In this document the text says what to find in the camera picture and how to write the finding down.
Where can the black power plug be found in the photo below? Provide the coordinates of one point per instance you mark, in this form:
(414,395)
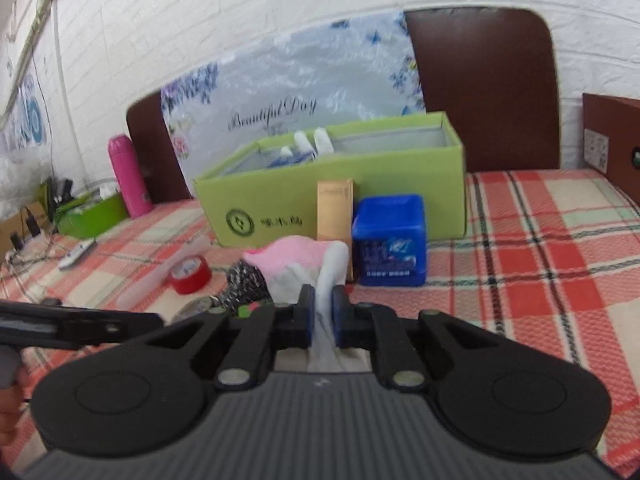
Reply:
(31,222)

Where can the copper carton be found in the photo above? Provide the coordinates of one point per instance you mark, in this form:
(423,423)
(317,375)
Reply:
(334,220)

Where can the blue wall decal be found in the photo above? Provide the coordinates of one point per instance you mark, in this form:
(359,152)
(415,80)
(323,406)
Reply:
(30,115)

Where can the plaid blanket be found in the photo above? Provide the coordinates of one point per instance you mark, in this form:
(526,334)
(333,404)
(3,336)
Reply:
(525,270)

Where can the small green open box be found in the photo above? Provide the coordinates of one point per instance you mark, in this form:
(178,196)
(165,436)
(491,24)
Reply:
(95,220)

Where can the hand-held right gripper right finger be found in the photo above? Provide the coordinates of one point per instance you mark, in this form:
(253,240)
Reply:
(340,315)

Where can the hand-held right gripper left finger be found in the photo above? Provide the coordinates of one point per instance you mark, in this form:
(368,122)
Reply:
(307,315)

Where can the black adapter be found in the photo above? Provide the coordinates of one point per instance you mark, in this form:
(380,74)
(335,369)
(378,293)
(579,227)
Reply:
(62,190)

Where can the blue carton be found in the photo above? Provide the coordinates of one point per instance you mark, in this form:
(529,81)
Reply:
(290,161)

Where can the red tape roll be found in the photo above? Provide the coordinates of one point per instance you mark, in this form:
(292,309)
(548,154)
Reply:
(192,280)

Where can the brown wooden headboard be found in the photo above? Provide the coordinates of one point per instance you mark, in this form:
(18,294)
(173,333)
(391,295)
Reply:
(480,95)

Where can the brown cardboard box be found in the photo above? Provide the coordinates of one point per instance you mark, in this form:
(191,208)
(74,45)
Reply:
(615,125)

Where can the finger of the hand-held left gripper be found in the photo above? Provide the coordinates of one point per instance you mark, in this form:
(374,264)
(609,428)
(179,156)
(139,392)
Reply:
(90,325)

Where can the white glove pink cuff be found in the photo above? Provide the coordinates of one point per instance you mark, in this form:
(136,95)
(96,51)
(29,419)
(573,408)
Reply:
(322,142)
(300,260)

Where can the black patterned sock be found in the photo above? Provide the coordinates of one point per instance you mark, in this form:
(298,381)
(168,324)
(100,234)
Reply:
(245,285)

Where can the pink thermos bottle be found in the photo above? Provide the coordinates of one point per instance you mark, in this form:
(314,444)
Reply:
(130,180)

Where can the floral plastic sheet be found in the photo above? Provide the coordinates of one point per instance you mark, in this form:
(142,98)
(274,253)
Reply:
(300,70)

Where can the person's left hand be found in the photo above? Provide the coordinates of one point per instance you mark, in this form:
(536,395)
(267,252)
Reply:
(10,410)

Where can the large light green box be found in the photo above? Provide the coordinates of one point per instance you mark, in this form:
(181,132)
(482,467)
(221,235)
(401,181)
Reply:
(400,190)

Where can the white packet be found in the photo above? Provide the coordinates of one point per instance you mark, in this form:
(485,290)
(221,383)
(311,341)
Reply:
(107,191)

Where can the blue cube box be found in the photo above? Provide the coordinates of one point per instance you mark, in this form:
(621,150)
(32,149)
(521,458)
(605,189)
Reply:
(387,240)

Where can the white blue-ringed device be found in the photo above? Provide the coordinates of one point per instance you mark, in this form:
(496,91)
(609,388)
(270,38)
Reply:
(75,256)

